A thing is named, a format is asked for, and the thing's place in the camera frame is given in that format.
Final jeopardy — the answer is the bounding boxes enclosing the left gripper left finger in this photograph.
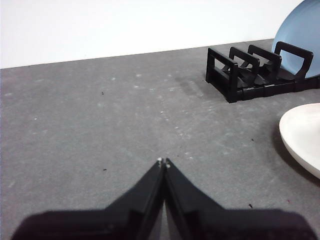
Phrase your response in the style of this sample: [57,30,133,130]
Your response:
[10,157,167,240]

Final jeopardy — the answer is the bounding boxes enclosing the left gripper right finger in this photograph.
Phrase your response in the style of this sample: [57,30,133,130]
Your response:
[164,157,317,240]

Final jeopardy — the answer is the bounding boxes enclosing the cream yellow plate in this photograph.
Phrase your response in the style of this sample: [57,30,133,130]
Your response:
[278,102,320,181]

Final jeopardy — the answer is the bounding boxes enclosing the blue plate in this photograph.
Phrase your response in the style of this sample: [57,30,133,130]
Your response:
[270,0,320,81]

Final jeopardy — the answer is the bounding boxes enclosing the black plate rack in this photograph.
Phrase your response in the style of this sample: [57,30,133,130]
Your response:
[205,41,320,104]

